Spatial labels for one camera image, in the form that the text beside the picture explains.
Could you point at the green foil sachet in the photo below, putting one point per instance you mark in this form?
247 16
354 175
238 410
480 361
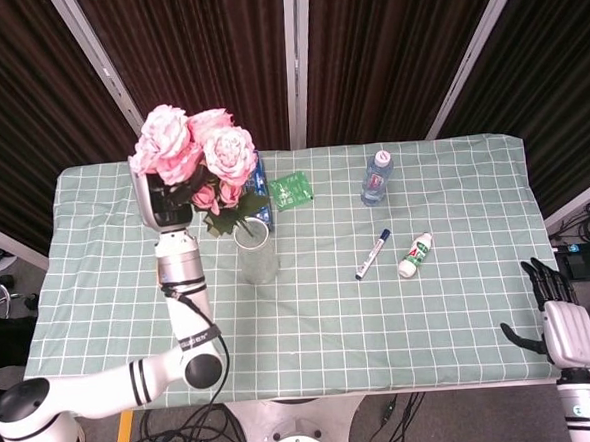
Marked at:
290 191

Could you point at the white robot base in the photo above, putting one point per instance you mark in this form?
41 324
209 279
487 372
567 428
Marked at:
297 426

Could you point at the green white grid tablecloth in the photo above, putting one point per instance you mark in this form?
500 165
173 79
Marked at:
331 329

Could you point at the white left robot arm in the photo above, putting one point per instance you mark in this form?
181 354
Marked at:
182 268

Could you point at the pink artificial rose bouquet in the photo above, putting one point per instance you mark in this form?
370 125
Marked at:
226 155

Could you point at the white partition frame post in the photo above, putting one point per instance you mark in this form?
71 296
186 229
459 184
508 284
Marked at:
470 60
579 201
11 243
100 67
299 65

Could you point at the white blue-capped marker pen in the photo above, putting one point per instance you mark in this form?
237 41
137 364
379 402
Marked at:
372 255

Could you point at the small white milk drink bottle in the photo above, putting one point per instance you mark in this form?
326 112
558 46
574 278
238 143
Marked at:
415 256

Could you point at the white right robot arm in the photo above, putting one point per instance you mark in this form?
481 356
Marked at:
584 403

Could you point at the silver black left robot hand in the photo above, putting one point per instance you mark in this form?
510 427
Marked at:
146 205

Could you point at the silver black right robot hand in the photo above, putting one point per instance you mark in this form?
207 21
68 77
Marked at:
569 329

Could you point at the clear plastic water bottle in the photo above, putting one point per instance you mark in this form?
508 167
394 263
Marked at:
376 181

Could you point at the blue printed carton box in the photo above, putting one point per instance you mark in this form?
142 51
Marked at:
259 179

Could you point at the clear textured glass vase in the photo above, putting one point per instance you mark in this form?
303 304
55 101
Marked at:
257 266

